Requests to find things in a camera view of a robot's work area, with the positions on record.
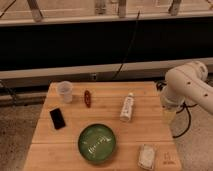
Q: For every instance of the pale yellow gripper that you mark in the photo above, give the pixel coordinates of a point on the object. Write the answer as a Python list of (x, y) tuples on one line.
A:
[(168, 115)]

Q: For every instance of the white wrapped packet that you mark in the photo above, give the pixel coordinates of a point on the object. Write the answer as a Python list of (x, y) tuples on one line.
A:
[(146, 157)]

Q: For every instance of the dark red oblong object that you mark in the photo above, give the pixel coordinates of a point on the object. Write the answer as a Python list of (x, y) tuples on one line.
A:
[(87, 98)]

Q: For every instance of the white plastic bottle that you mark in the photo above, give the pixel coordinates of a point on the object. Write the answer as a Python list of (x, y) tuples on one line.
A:
[(127, 108)]

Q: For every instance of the green ceramic bowl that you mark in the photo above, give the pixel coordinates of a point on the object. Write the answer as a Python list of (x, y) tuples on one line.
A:
[(97, 143)]

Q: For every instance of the clear plastic measuring cup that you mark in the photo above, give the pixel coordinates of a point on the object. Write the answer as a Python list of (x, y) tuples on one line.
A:
[(64, 90)]

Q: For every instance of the black smartphone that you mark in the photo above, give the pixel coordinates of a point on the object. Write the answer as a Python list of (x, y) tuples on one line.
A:
[(57, 118)]

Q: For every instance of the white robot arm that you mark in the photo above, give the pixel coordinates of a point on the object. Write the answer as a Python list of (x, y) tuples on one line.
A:
[(186, 81)]

